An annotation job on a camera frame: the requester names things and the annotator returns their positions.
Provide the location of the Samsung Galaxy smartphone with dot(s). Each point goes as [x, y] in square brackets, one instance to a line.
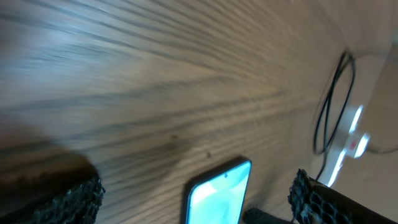
[217, 195]

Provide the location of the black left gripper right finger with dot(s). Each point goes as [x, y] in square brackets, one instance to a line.
[313, 202]

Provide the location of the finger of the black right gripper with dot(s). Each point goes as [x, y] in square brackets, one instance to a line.
[256, 216]

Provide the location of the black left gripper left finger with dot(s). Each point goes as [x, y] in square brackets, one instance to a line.
[62, 193]

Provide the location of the white charger plug adapter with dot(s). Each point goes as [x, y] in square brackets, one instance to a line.
[356, 144]

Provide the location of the white power strip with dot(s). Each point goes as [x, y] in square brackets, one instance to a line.
[336, 155]

